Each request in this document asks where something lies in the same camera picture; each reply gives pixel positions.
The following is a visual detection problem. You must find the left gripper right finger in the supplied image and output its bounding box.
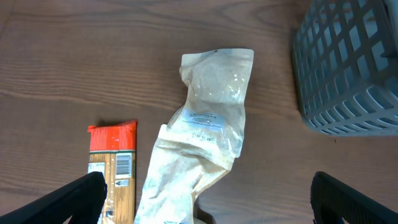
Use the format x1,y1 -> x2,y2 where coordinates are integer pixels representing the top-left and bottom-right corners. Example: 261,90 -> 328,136
310,171 -> 397,224

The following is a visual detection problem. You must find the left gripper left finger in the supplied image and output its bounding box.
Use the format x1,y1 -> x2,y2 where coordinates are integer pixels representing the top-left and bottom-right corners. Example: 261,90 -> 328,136
1,172 -> 107,224

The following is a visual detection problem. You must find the beige paper pouch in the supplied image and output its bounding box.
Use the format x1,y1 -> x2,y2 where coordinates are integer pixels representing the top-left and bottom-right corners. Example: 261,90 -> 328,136
134,124 -> 234,224
167,49 -> 254,158

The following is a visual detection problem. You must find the orange spaghetti pasta packet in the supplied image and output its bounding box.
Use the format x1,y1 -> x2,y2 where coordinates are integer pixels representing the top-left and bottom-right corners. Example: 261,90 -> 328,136
88,120 -> 137,224

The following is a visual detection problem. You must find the dark grey plastic basket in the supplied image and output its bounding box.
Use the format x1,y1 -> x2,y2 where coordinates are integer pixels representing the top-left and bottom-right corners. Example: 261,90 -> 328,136
292,0 -> 397,136

